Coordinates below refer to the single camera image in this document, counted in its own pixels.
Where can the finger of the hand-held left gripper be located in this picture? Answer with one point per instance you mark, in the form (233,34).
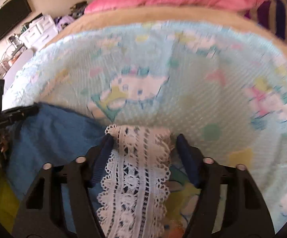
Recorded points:
(19,112)

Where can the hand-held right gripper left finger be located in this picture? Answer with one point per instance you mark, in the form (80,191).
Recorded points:
(108,143)

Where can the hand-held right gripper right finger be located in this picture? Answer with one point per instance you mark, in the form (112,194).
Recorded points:
(185,153)

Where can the blue denim pants lace trim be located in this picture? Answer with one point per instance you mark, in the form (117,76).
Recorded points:
(59,133)

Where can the light grey rounded board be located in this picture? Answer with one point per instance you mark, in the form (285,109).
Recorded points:
(19,65)

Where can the light blue cat print blanket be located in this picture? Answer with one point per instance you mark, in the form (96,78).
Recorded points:
(183,84)

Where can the white drawer cabinet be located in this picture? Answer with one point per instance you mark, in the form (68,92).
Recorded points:
(38,31)

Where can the black flat television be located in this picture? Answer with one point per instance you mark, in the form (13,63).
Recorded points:
(8,17)

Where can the pile of clothes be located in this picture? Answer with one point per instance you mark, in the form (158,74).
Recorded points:
(69,14)

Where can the tan bed sheet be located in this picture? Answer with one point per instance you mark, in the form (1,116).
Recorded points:
(173,13)

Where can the purple striped cloth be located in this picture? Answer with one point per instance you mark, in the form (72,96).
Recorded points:
(280,19)

